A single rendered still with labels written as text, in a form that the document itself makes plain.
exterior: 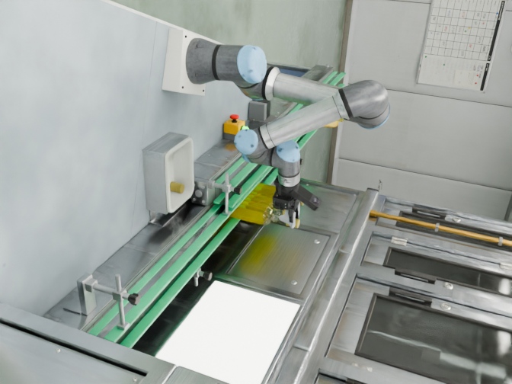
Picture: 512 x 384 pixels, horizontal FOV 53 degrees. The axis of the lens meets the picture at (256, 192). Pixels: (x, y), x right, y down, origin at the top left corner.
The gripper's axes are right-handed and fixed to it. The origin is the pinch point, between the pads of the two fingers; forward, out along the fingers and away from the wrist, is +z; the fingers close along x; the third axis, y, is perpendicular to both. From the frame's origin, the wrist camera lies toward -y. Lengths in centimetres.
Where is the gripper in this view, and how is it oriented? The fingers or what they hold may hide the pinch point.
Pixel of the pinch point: (296, 222)
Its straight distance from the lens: 193.0
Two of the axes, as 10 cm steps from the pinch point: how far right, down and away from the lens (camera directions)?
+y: -9.3, -2.0, 3.2
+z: 0.6, 7.4, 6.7
